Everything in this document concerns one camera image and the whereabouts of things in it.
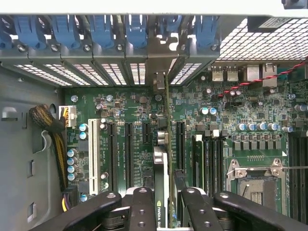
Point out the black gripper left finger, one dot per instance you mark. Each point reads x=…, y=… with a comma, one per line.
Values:
x=142, y=211

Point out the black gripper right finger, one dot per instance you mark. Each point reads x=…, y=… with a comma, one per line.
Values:
x=202, y=211

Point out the black RAM slot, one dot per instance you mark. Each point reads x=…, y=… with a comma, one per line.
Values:
x=220, y=166
x=208, y=166
x=303, y=173
x=214, y=166
x=293, y=173

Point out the CPU socket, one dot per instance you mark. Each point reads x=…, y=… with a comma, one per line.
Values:
x=255, y=192

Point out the black power connector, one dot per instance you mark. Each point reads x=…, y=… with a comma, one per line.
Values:
x=71, y=193

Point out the white expansion slot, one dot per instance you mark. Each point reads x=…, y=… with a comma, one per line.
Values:
x=93, y=156

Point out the short black expansion slot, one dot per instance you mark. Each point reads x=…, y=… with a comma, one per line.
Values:
x=146, y=132

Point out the thin locking lever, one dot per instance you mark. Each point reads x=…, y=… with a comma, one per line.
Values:
x=297, y=169

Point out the green motherboard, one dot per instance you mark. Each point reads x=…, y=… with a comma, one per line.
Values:
x=134, y=106

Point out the white power connector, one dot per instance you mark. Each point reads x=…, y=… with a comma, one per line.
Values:
x=69, y=116

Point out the silver USB port block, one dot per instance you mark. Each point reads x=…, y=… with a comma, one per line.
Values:
x=217, y=74
x=232, y=74

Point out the open PC case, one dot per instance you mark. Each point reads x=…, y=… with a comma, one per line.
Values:
x=14, y=144

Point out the silver network port block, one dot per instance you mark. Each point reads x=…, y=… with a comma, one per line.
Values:
x=253, y=72

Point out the blue slot clip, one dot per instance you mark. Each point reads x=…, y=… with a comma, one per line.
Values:
x=102, y=31
x=66, y=31
x=136, y=31
x=172, y=24
x=207, y=31
x=29, y=31

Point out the grey parts rack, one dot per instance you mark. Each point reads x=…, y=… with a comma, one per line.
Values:
x=296, y=3

